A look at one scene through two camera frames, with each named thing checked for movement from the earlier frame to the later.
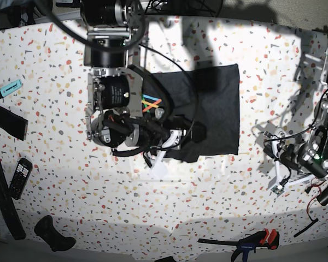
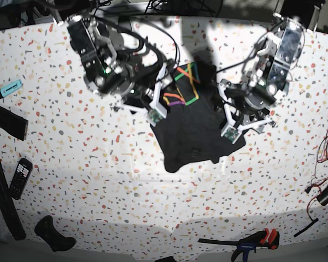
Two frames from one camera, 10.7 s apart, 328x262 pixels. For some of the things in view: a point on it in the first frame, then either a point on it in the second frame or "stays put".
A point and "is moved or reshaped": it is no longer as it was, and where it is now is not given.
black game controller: (45, 228) stays put
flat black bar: (13, 123) stays put
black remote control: (21, 177) stays put
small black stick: (314, 221) stays put
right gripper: (270, 148) to (245, 112)
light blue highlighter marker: (8, 89) stays put
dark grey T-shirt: (209, 94) is moved or reshaped
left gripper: (160, 170) to (140, 90)
